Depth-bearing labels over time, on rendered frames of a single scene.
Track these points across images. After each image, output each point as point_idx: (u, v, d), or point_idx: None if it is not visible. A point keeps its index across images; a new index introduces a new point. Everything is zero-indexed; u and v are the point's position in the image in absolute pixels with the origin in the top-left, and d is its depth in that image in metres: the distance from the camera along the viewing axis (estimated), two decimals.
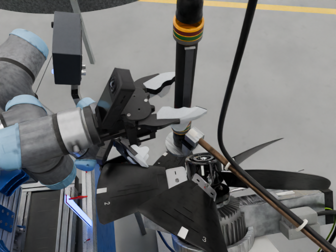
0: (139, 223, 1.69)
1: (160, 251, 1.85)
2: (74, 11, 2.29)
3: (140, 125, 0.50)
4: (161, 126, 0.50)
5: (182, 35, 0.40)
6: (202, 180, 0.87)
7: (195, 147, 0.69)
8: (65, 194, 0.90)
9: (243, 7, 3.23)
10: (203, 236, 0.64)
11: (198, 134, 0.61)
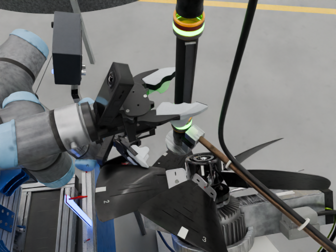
0: (139, 223, 1.69)
1: (160, 251, 1.85)
2: (74, 11, 2.29)
3: (139, 121, 0.49)
4: (160, 122, 0.48)
5: (182, 30, 0.39)
6: (202, 180, 0.87)
7: (195, 145, 0.68)
8: (65, 194, 0.90)
9: (243, 7, 3.23)
10: (203, 236, 0.64)
11: (198, 132, 0.61)
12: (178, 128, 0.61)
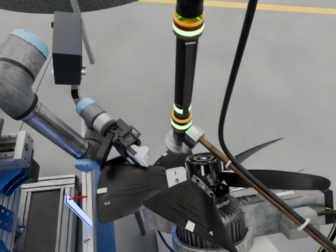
0: (139, 223, 1.69)
1: (160, 251, 1.85)
2: (74, 11, 2.29)
3: None
4: None
5: (182, 30, 0.39)
6: (182, 175, 0.93)
7: (195, 145, 0.68)
8: (65, 194, 0.90)
9: (243, 7, 3.23)
10: (109, 202, 0.90)
11: (198, 132, 0.61)
12: (178, 128, 0.61)
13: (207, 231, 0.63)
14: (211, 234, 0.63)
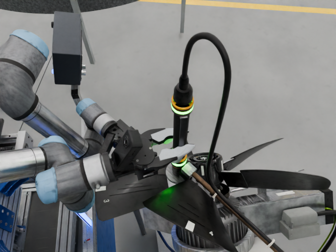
0: (139, 223, 1.69)
1: (160, 251, 1.85)
2: (74, 11, 2.29)
3: (149, 168, 0.65)
4: (164, 165, 0.66)
5: (178, 111, 0.56)
6: None
7: None
8: None
9: (243, 7, 3.23)
10: (108, 199, 0.89)
11: (192, 169, 0.77)
12: (176, 165, 0.77)
13: (207, 231, 0.63)
14: (211, 234, 0.63)
